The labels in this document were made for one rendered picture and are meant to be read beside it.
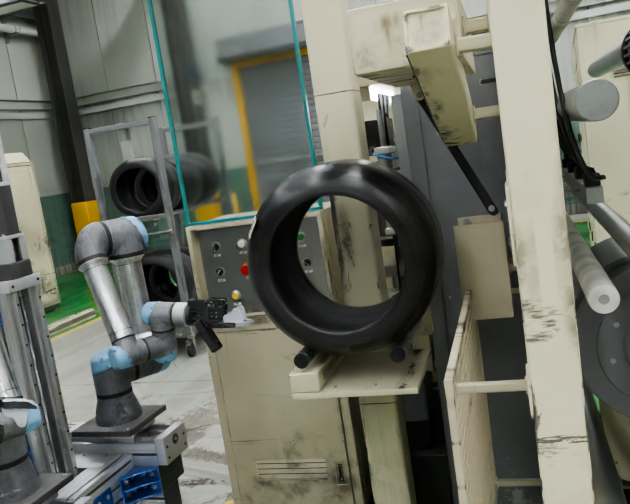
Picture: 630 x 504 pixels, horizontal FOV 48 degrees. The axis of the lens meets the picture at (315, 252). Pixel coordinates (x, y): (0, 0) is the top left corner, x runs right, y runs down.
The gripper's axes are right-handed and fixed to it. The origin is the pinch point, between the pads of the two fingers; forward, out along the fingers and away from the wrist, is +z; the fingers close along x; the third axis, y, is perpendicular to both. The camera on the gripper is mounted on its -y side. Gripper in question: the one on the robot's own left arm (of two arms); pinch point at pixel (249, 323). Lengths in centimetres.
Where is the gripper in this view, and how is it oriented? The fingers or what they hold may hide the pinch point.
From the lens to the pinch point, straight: 220.5
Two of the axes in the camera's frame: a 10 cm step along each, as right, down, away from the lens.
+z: 9.7, 0.2, -2.6
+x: 2.6, -1.7, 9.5
